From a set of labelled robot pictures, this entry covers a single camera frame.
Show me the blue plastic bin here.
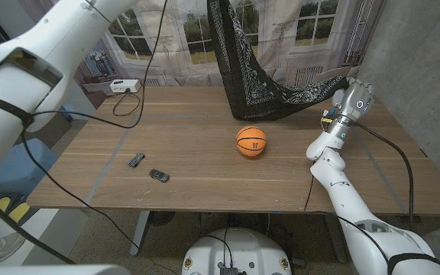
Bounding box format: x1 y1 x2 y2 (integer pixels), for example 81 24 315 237
0 137 59 198

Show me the orange mini basketball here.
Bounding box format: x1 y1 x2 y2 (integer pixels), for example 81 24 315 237
235 125 267 157

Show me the small grey toy car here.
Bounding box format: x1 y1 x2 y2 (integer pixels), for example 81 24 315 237
127 152 146 168

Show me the grey metal table leg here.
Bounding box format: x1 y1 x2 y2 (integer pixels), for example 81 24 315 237
129 210 150 256
323 214 349 264

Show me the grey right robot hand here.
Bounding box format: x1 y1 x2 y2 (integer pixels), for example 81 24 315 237
325 77 375 141

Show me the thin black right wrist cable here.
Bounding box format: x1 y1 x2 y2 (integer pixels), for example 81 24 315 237
303 173 315 213

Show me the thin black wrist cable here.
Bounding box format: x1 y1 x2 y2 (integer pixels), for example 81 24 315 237
303 173 315 213
20 131 141 251

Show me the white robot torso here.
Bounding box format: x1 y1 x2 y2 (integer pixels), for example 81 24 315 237
181 227 293 275

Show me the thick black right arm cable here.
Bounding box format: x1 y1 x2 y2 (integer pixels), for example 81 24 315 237
351 121 415 230

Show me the black paisley bandana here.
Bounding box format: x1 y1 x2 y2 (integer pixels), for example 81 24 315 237
206 0 350 121

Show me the white power box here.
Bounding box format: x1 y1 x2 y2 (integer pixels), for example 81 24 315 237
109 79 142 94

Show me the black looped power cable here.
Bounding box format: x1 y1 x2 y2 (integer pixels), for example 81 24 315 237
112 91 141 117

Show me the printed window backdrop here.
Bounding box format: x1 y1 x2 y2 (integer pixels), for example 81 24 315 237
74 0 387 88

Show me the yellow black foot pedal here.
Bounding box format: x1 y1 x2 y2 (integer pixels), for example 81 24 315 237
0 193 30 222

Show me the thin black left wrist cable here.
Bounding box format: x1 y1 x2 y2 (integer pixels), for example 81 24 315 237
20 131 141 251

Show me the small dark toy car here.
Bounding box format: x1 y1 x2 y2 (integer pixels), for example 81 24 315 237
149 169 170 183

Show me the grey white sneaker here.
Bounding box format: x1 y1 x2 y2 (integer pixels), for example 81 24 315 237
0 231 27 267

